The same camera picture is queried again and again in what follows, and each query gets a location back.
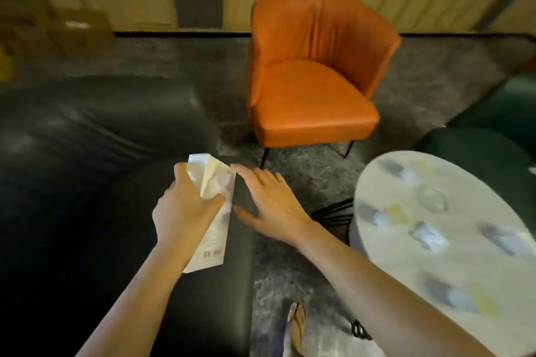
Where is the person's left hand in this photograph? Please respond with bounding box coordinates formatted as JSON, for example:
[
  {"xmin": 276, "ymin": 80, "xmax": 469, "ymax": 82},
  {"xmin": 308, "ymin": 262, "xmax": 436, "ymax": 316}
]
[{"xmin": 152, "ymin": 163, "xmax": 227, "ymax": 249}]

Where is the person's right hand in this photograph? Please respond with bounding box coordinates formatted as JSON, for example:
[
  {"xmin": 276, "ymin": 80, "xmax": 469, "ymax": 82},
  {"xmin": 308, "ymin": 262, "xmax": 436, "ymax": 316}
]
[{"xmin": 230, "ymin": 163, "xmax": 315, "ymax": 247}]

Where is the white paper carton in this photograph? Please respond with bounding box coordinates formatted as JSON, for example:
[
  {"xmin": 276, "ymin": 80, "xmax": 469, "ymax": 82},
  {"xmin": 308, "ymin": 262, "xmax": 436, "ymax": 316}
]
[{"xmin": 183, "ymin": 154, "xmax": 238, "ymax": 274}]

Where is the person's right forearm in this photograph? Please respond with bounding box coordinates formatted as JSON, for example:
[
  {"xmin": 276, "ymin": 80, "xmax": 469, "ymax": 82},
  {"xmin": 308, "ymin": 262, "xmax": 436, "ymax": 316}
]
[{"xmin": 293, "ymin": 221, "xmax": 497, "ymax": 357}]

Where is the person's left forearm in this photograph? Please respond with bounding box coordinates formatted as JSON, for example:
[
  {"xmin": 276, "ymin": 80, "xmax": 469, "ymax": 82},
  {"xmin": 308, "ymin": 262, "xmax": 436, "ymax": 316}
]
[{"xmin": 76, "ymin": 240, "xmax": 198, "ymax": 357}]

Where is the orange upholstered chair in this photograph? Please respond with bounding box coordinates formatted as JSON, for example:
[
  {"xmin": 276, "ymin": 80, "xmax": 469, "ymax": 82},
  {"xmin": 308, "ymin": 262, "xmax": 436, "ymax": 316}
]
[{"xmin": 247, "ymin": 0, "xmax": 403, "ymax": 169}]

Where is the grey white yellow packet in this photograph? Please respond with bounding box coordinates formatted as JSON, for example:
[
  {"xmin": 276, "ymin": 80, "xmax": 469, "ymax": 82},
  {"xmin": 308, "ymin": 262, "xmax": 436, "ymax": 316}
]
[
  {"xmin": 379, "ymin": 158, "xmax": 438, "ymax": 182},
  {"xmin": 359, "ymin": 202, "xmax": 415, "ymax": 228},
  {"xmin": 425, "ymin": 275, "xmax": 503, "ymax": 320}
]

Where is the person's foot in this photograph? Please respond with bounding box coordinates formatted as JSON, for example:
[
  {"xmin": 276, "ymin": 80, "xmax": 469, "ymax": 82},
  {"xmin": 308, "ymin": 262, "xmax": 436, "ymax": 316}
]
[{"xmin": 284, "ymin": 301, "xmax": 309, "ymax": 357}]

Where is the black leather sofa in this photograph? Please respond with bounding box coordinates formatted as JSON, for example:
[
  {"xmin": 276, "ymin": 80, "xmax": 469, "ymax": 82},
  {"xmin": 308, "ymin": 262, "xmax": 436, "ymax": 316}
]
[{"xmin": 0, "ymin": 75, "xmax": 257, "ymax": 357}]

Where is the clear glass ashtray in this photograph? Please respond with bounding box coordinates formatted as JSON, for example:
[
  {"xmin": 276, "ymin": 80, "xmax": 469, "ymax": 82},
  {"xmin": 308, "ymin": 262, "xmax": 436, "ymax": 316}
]
[{"xmin": 416, "ymin": 185, "xmax": 451, "ymax": 214}]

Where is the round white table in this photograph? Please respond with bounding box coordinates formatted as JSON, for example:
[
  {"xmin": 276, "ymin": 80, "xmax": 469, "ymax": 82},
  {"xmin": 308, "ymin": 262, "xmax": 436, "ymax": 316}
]
[{"xmin": 311, "ymin": 150, "xmax": 536, "ymax": 357}]

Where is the dark green armchair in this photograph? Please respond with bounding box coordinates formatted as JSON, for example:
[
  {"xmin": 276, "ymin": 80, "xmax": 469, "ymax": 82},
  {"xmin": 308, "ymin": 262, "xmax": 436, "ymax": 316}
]
[{"xmin": 412, "ymin": 73, "xmax": 536, "ymax": 244}]

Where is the brown cardboard box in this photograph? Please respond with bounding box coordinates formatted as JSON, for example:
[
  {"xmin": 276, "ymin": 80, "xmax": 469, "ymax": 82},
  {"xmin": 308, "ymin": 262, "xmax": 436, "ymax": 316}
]
[{"xmin": 49, "ymin": 6, "xmax": 114, "ymax": 57}]

